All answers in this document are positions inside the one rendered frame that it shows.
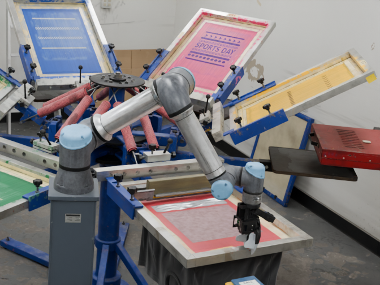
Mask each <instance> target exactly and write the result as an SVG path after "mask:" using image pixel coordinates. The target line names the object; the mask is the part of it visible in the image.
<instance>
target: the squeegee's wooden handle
mask: <svg viewBox="0 0 380 285"><path fill-rule="evenodd" d="M204 188H211V185H210V183H209V181H208V180H207V178H206V176H205V174H196V175H185V176H175V177H169V178H158V179H148V180H147V181H146V190H147V189H155V191H154V195H155V194H160V193H170V192H179V191H188V190H194V189H204Z"/></svg>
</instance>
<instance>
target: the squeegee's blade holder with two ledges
mask: <svg viewBox="0 0 380 285"><path fill-rule="evenodd" d="M206 191H211V188H204V189H194V190H188V191H179V192H170V193H160V194H155V195H154V197H163V196H172V195H182V194H187V193H196V192H206Z"/></svg>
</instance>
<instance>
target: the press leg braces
mask: <svg viewBox="0 0 380 285"><path fill-rule="evenodd" d="M109 249H110V246H109V245H104V244H103V245H102V252H101V259H100V266H99V270H98V277H97V284H96V285H104V283H105V276H106V269H107V262H108V257H109ZM115 251H116V252H117V254H118V258H119V257H120V259H121V260H122V261H123V263H124V264H125V266H126V268H127V269H128V271H129V272H130V274H131V275H132V277H133V278H134V280H135V282H136V283H137V285H148V283H147V282H146V280H145V278H144V277H143V275H142V274H141V272H140V270H139V269H138V268H137V266H136V265H135V263H134V262H133V260H132V258H131V257H130V255H129V254H128V252H127V251H126V249H125V248H124V246H123V245H122V243H121V242H119V243H118V244H116V245H115Z"/></svg>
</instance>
